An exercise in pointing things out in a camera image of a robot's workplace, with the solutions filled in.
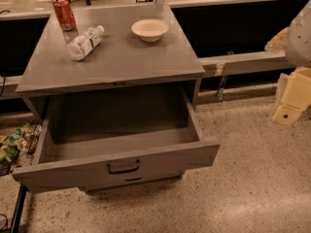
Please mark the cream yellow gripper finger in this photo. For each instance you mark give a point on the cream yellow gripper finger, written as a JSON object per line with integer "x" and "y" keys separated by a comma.
{"x": 293, "y": 96}

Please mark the clear plastic water bottle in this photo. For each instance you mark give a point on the clear plastic water bottle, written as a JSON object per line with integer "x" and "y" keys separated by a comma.
{"x": 81, "y": 46}

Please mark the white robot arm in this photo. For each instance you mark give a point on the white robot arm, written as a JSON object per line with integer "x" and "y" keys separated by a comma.
{"x": 298, "y": 49}

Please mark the grey drawer cabinet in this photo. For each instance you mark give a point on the grey drawer cabinet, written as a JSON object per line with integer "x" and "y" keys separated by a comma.
{"x": 121, "y": 60}

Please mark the open grey top drawer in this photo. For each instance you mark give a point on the open grey top drawer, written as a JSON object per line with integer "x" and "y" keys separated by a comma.
{"x": 85, "y": 131}

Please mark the white paper bowl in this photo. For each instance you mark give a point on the white paper bowl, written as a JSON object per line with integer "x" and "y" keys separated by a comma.
{"x": 150, "y": 30}

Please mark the orange soda can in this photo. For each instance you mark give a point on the orange soda can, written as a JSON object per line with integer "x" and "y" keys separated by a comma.
{"x": 64, "y": 14}

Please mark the green snack bag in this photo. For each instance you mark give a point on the green snack bag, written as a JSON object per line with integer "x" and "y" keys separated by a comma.
{"x": 24, "y": 139}

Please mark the black table leg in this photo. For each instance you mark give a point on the black table leg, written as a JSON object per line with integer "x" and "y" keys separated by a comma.
{"x": 18, "y": 209}

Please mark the grey metal rail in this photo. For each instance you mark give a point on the grey metal rail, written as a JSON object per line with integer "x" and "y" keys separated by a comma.
{"x": 244, "y": 63}

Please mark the black drawer handle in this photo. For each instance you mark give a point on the black drawer handle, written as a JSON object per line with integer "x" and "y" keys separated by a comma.
{"x": 123, "y": 167}

